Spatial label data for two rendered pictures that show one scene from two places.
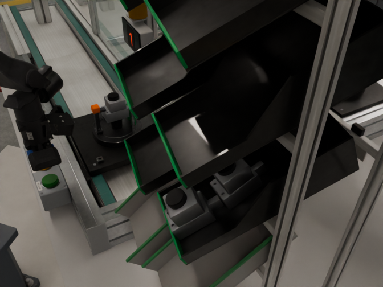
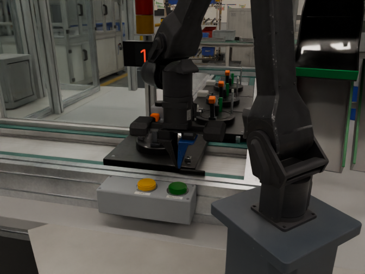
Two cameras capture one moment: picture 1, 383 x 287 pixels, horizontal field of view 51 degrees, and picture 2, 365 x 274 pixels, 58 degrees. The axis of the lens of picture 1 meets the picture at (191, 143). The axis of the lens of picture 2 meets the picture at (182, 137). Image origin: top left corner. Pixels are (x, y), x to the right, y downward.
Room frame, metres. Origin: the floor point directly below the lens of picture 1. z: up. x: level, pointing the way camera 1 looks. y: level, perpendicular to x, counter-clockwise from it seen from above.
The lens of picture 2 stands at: (0.28, 0.81, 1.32)
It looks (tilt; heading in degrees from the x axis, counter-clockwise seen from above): 21 degrees down; 311
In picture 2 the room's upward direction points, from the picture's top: straight up
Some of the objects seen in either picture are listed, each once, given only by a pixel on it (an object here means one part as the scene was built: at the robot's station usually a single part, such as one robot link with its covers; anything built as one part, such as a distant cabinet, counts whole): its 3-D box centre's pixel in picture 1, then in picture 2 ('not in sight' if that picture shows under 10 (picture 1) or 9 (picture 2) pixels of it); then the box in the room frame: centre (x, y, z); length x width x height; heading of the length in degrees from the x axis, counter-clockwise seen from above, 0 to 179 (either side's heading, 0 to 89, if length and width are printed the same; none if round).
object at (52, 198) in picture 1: (47, 172); (147, 198); (0.76, 0.38, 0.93); 0.21 x 0.07 x 0.06; 29
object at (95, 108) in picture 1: (100, 117); (156, 127); (0.87, 0.25, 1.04); 0.04 x 0.02 x 0.08; 119
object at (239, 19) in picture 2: not in sight; (278, 38); (4.02, -6.94, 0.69); 2.42 x 1.03 x 1.38; 28
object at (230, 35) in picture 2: not in sight; (224, 35); (3.90, -4.45, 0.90); 0.40 x 0.31 x 0.17; 28
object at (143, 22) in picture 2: (137, 6); (144, 24); (1.01, 0.14, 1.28); 0.05 x 0.05 x 0.05
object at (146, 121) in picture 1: (118, 134); (161, 148); (0.89, 0.21, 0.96); 0.24 x 0.24 x 0.02; 29
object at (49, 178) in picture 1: (50, 181); (177, 190); (0.70, 0.35, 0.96); 0.04 x 0.04 x 0.02
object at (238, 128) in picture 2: not in sight; (214, 108); (0.91, -0.07, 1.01); 0.24 x 0.24 x 0.13; 29
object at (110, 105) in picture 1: (118, 105); (161, 113); (0.90, 0.20, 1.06); 0.08 x 0.04 x 0.07; 119
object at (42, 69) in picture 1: (33, 81); (164, 61); (0.74, 0.34, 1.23); 0.12 x 0.08 x 0.11; 164
